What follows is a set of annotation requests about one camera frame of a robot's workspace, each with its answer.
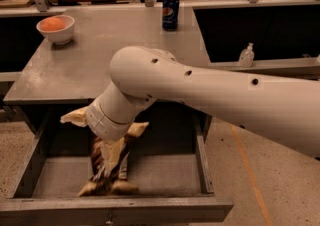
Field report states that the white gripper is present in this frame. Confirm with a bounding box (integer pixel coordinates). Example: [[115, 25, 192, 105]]
[[60, 98, 132, 177]]

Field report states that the brown chip bag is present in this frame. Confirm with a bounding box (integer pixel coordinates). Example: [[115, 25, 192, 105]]
[[77, 122, 149, 197]]

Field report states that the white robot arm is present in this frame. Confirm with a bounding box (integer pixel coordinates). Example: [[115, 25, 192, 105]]
[[61, 46, 320, 157]]

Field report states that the grey drawer cabinet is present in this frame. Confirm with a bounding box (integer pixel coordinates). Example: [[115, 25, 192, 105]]
[[2, 5, 222, 144]]

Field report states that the open grey top drawer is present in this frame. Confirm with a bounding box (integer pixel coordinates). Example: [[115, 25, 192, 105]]
[[0, 103, 233, 226]]

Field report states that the white bowl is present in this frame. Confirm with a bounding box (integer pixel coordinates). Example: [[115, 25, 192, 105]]
[[36, 15, 75, 44]]

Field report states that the orange fruit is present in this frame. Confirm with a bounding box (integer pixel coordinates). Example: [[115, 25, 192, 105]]
[[40, 17, 65, 31]]

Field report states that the blue Pepsi can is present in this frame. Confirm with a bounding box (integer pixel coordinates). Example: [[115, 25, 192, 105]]
[[162, 0, 179, 31]]

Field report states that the clear sanitizer bottle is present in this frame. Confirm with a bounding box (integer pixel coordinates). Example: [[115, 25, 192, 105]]
[[239, 43, 255, 68]]

